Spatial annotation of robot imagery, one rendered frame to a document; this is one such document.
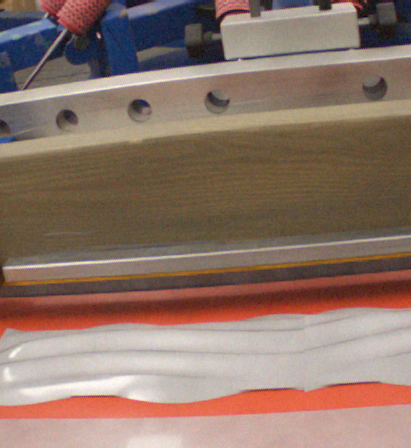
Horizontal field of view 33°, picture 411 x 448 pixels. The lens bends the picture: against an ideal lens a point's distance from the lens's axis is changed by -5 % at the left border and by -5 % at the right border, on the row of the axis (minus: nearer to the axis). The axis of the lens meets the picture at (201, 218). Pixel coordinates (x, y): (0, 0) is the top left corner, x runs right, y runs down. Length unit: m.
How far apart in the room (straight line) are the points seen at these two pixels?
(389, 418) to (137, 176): 0.19
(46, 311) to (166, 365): 0.11
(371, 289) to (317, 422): 0.12
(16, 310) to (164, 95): 0.25
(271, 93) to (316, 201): 0.24
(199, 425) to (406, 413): 0.09
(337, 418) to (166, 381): 0.09
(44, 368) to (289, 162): 0.17
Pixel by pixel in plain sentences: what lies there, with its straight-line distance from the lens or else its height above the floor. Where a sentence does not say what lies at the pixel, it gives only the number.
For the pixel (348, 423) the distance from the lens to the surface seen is 0.32.
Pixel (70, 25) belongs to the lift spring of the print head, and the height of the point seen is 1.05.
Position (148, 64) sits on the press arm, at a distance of 1.14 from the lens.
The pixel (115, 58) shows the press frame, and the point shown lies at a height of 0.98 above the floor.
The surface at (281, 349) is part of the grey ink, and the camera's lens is 0.37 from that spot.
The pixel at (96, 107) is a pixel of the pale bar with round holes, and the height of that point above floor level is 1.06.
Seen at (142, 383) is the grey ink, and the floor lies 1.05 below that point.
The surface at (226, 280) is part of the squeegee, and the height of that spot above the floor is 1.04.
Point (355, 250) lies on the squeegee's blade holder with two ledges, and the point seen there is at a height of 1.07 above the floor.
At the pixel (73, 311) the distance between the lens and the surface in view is 0.45.
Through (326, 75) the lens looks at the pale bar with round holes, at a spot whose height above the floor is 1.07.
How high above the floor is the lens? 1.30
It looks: 32 degrees down
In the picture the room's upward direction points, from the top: 11 degrees counter-clockwise
